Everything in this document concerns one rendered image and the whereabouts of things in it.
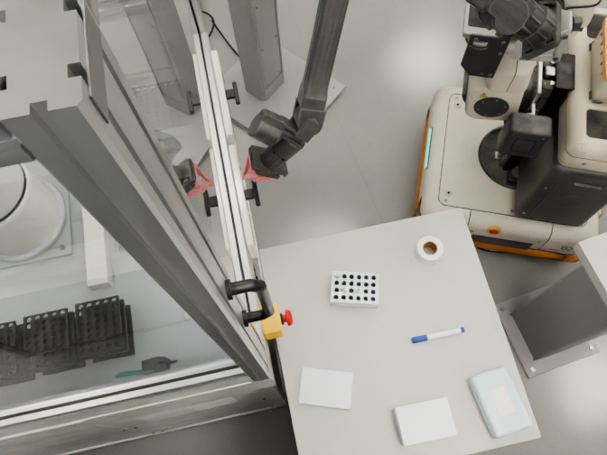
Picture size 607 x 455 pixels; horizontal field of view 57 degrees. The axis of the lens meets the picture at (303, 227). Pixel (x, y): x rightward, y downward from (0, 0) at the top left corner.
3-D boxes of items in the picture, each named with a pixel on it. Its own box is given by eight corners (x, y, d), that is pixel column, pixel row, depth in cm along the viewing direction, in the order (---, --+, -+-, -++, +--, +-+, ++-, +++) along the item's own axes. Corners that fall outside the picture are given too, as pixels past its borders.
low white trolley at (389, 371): (416, 282, 227) (461, 207, 156) (464, 441, 204) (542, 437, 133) (277, 311, 223) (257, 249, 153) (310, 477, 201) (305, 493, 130)
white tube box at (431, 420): (442, 398, 137) (446, 396, 132) (452, 435, 134) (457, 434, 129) (392, 409, 137) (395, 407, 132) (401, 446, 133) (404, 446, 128)
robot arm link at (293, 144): (307, 151, 128) (308, 132, 131) (283, 137, 125) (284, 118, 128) (289, 164, 133) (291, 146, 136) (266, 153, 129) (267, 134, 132)
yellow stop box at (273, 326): (281, 308, 139) (279, 301, 132) (286, 336, 136) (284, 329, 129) (261, 311, 138) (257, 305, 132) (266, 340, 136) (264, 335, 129)
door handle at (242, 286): (274, 305, 86) (262, 268, 69) (277, 321, 85) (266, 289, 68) (243, 312, 86) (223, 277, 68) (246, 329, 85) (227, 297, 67)
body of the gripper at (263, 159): (247, 148, 135) (263, 132, 130) (280, 156, 142) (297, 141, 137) (250, 171, 133) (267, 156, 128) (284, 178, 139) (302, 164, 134)
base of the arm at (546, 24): (560, 44, 121) (561, 3, 125) (538, 25, 117) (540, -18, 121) (525, 61, 128) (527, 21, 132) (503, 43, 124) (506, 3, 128)
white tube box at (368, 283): (378, 277, 149) (378, 273, 146) (377, 308, 146) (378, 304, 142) (331, 274, 150) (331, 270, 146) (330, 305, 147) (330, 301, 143)
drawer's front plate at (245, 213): (239, 162, 156) (234, 143, 146) (257, 258, 146) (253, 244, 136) (233, 163, 156) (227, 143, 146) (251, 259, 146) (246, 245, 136)
